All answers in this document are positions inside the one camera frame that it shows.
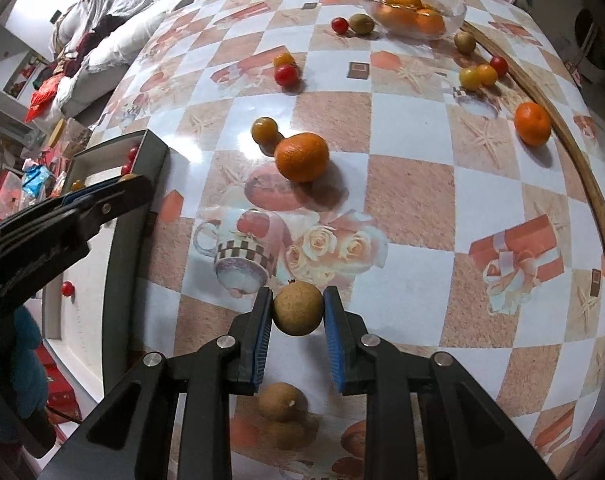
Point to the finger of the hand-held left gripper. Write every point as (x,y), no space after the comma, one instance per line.
(117,183)
(125,207)

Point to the green cherry tomato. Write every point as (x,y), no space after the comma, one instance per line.
(361,23)
(465,41)

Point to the yellow cherry tomato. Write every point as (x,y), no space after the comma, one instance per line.
(265,130)
(469,78)
(488,75)
(284,59)

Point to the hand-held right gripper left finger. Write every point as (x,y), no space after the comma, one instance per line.
(260,345)

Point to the blue packet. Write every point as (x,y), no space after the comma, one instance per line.
(37,180)

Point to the brown longan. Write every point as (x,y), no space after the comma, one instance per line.
(282,402)
(297,308)

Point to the person's left hand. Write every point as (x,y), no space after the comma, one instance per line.
(27,375)

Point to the black and white box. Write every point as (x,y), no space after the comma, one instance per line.
(132,270)

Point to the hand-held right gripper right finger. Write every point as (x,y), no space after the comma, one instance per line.
(335,345)

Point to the dark red cloth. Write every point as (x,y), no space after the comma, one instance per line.
(90,40)

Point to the grey knit blanket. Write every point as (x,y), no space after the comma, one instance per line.
(132,10)

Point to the red plastic packet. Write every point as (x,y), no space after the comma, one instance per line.
(42,100)

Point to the red cherry tomato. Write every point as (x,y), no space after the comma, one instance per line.
(498,65)
(133,151)
(340,25)
(286,76)
(67,288)
(127,168)

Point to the red cardboard box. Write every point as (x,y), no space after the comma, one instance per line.
(60,390)

